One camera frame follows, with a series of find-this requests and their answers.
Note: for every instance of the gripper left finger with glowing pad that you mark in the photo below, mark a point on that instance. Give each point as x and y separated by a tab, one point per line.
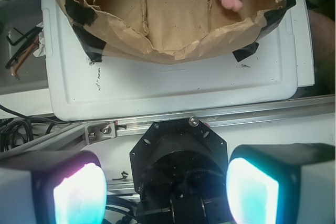
52	187

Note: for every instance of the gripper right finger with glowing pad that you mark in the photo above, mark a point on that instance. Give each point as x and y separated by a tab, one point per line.
282	183

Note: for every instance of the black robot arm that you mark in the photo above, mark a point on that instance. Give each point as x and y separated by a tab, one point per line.
202	198

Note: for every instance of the white plastic bin lid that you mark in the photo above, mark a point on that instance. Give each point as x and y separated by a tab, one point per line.
116	87

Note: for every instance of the black octagonal mounting plate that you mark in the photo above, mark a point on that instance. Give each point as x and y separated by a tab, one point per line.
178	145

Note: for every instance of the crumpled white paper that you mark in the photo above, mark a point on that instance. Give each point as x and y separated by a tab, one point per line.
41	51

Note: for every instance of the black hex key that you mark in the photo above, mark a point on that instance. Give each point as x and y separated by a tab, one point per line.
15	36

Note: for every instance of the brown paper bag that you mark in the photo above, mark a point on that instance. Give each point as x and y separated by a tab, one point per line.
171	31

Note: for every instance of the aluminium extrusion rail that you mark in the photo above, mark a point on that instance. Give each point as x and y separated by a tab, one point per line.
302	120

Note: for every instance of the metal corner bracket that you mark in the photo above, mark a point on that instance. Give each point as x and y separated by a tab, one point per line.
99	131

